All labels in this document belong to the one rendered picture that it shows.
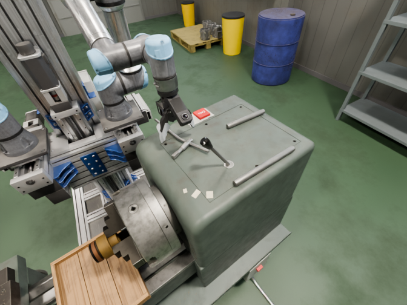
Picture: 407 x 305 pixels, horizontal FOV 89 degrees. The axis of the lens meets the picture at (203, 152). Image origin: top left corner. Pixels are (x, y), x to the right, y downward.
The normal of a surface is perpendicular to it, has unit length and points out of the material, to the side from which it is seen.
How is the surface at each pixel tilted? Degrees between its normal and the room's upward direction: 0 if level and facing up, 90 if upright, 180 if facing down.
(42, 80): 90
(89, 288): 0
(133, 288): 0
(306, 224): 0
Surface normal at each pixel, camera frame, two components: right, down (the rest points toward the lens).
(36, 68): 0.49, 0.61
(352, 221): -0.06, -0.69
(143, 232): 0.33, -0.15
